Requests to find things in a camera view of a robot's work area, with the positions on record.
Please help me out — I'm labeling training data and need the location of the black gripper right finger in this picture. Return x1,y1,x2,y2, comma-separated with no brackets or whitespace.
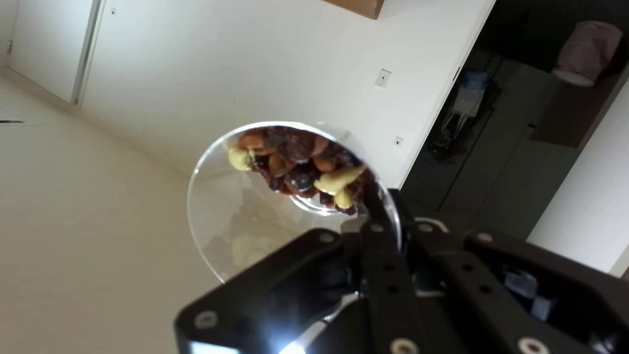
380,187,629,354

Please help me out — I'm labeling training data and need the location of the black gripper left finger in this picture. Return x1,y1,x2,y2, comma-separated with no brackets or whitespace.
174,173,388,354

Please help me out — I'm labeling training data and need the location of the clear cup with nuts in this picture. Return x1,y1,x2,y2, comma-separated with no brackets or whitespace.
184,118,404,285

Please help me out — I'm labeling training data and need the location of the pinkish cloth bundle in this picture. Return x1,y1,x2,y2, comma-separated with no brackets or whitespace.
551,18,624,89

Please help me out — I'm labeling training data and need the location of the brown leather sofa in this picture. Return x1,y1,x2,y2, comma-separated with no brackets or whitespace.
321,0,386,20

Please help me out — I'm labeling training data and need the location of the white interior door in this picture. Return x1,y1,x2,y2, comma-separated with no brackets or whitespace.
5,0,103,106

